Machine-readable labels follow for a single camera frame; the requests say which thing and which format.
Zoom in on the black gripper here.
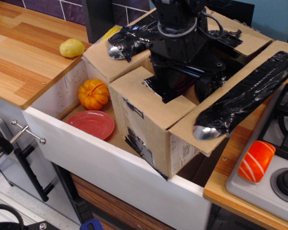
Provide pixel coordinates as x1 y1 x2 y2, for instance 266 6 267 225
148 23 226 103

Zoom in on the cardboard box with taped flaps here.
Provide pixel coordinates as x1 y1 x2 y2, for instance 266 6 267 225
83 10 288 178

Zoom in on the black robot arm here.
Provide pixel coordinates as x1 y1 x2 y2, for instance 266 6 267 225
147 0 226 102

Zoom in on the metal spoon on right flap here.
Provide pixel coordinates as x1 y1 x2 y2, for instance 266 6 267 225
193 125 222 141

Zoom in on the metal spoon on flap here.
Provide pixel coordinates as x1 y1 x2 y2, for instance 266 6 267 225
108 44 125 60
193 125 222 141

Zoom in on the metal spoon on left flap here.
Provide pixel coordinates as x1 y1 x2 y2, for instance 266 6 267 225
108 44 125 60

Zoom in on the yellow toy banana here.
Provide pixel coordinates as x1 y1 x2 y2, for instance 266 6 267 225
100 26 121 43

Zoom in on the orange toy pumpkin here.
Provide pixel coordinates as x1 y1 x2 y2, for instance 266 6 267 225
78 79 109 110

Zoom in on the red plastic plate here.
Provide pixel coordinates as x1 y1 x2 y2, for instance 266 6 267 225
65 110 115 140

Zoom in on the salmon sushi toy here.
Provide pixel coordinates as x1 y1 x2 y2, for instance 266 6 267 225
238 140 276 184

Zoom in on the white sink basin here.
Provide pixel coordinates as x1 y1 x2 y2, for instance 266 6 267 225
23 61 212 230

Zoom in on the black stand behind box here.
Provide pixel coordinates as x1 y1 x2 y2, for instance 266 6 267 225
81 0 135 44

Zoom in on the yellow toy potato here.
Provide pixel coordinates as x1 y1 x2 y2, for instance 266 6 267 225
59 38 85 58

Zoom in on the toy stove top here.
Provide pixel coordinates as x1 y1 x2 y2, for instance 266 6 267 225
226 84 288 222

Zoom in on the black oven door handle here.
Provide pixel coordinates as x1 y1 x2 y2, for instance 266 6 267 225
14 145 54 202

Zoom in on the black coiled cable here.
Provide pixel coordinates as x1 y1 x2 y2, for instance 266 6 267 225
0 203 24 230

